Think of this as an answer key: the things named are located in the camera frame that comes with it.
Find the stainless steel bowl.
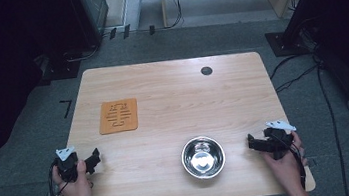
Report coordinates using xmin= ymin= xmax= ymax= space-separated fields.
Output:
xmin=178 ymin=133 xmax=229 ymax=183

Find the black stand base plate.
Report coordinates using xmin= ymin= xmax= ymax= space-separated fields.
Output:
xmin=263 ymin=27 xmax=313 ymax=59

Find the black stand base with cables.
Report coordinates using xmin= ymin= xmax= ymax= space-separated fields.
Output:
xmin=33 ymin=46 xmax=104 ymax=88

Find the person's left hand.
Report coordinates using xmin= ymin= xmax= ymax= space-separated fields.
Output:
xmin=50 ymin=158 xmax=94 ymax=196

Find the long black floor cable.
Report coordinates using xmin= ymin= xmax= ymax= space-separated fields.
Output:
xmin=314 ymin=61 xmax=349 ymax=196

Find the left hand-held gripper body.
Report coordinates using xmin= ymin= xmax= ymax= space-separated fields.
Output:
xmin=54 ymin=143 xmax=89 ymax=185

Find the round table cable grommet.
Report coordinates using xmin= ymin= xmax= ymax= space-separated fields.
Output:
xmin=199 ymin=65 xmax=214 ymax=78

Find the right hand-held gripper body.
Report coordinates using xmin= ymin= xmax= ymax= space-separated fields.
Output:
xmin=261 ymin=116 xmax=301 ymax=162

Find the black equipment cabinet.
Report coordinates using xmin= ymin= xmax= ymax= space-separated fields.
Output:
xmin=67 ymin=0 xmax=114 ymax=52

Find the black hanging cable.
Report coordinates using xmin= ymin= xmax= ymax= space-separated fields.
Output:
xmin=164 ymin=0 xmax=186 ymax=30

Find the orange cut-out trivet mat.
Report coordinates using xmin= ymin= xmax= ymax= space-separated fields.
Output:
xmin=94 ymin=97 xmax=141 ymax=136

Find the person's right hand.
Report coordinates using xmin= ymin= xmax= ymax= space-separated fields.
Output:
xmin=259 ymin=128 xmax=312 ymax=195

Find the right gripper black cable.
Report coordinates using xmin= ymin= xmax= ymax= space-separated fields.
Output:
xmin=288 ymin=142 xmax=310 ymax=192

